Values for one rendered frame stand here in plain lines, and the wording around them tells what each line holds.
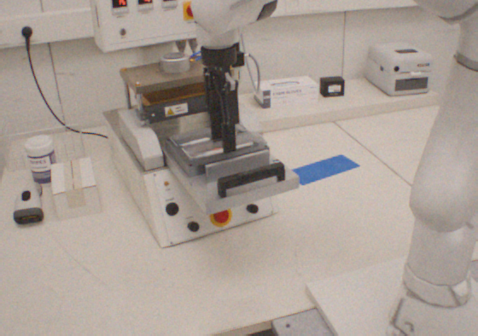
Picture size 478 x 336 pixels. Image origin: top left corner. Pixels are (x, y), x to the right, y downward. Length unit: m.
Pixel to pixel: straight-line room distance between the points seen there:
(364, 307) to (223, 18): 0.63
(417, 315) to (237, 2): 0.63
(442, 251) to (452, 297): 0.10
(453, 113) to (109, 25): 0.96
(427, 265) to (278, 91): 1.14
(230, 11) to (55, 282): 0.74
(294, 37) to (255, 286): 1.24
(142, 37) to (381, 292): 0.93
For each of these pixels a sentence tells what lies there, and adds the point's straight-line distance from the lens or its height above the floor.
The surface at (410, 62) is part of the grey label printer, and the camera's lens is 2.05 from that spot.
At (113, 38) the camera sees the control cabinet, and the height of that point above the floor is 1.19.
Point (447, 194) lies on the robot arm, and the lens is 0.74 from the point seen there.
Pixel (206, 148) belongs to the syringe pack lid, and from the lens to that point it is 1.10.
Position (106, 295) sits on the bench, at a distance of 1.14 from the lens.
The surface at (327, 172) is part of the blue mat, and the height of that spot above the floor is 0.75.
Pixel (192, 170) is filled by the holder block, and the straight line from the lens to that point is 1.07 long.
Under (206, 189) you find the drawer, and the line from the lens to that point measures 1.03.
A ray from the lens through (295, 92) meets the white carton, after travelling 1.91.
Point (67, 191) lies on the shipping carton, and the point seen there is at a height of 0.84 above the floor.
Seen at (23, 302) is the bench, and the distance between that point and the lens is 1.19.
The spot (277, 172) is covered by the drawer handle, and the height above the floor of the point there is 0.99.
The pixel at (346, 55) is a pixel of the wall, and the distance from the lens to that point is 2.22.
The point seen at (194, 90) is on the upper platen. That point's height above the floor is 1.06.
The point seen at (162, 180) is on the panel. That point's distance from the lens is 1.22.
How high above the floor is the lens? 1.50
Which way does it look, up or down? 27 degrees down
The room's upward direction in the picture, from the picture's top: 2 degrees counter-clockwise
